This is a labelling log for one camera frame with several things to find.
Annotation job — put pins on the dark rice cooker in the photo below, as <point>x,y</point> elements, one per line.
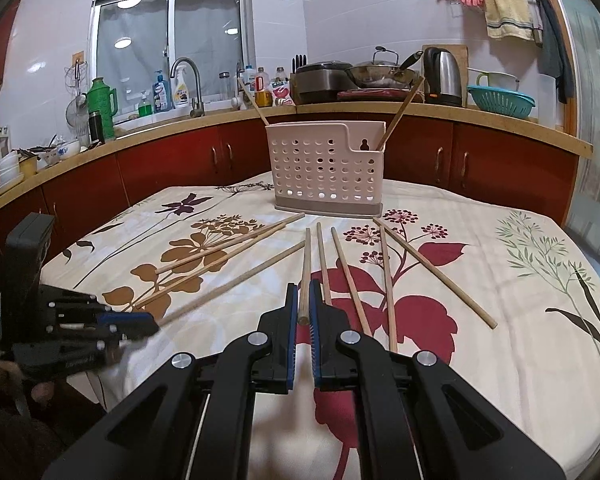
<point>320,85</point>

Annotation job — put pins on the aluminium framed window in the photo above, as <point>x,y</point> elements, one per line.
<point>130,60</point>

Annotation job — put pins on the pink snack packet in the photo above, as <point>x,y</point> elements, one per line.
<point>281,95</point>

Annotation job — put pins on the steel electric kettle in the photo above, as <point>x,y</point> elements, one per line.
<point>442,77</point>

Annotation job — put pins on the steel kitchen sink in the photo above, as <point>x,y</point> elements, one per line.
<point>155,119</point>

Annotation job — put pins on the single wooden chopstick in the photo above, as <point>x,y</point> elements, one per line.
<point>401,113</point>
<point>306,280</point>
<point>254,102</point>

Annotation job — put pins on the glass jar with dark lid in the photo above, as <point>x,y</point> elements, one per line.
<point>224,87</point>

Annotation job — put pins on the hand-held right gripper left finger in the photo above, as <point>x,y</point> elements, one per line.
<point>292,340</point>

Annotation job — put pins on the wooden framed glass door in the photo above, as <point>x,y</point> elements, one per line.
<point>590,110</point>

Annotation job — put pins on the pale pink perforated utensil basket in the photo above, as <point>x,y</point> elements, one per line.
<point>325,170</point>

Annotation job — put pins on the red kitchen counter cabinets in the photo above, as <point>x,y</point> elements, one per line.
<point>170,170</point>

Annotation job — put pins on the patterned ceramic bowl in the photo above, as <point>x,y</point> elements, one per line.
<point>62,152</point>

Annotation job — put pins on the person's left hand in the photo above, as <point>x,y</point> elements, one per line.
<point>42,392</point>

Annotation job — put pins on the white plastic bottle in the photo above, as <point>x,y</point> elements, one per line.
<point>250,82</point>

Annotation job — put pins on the steel wok with lid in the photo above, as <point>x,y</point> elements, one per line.
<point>380,75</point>

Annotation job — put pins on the red induction cooker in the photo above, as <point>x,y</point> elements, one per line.
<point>375,95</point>

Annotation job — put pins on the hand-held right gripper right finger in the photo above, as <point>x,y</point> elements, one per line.
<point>316,345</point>

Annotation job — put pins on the green-rimmed white mug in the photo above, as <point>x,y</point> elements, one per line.
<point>495,80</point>

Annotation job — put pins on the person's left forearm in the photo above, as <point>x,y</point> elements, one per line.
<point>35,440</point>

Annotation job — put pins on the dark grey cloth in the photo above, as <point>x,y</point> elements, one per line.
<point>555,50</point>

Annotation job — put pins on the bunch of wooden chopsticks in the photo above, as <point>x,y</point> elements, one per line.
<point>350,280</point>

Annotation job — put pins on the teal plastic colander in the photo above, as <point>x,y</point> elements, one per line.
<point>500,102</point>

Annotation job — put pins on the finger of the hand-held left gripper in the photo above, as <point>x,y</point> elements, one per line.
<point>142,329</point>
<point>127,318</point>

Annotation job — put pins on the chrome kitchen faucet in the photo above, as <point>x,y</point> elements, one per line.
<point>196,85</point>

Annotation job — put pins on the floral printed tablecloth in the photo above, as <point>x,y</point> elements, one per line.
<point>480,385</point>

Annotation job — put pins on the cooking oil bottle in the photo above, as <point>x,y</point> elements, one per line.
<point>263,92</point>

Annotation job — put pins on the green thermos flask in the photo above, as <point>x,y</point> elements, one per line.
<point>101,110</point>

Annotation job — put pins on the clear seasoning bottle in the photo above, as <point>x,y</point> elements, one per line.
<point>280,79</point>

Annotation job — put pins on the hanging metal strainer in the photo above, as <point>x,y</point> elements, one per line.
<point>76,110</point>

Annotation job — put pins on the stack of white bowls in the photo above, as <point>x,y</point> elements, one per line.
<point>11,170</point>

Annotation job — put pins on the green soap bottle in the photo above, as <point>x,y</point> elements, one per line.
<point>145,106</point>

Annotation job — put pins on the black knife block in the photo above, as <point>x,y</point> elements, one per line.
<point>300,65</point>

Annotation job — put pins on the translucent plastic container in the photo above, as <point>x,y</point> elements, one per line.
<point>547,105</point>

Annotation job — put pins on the yellow towel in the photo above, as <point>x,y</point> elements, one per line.
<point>507,7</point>

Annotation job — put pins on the white spray bottle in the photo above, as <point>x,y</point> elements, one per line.
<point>181,90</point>

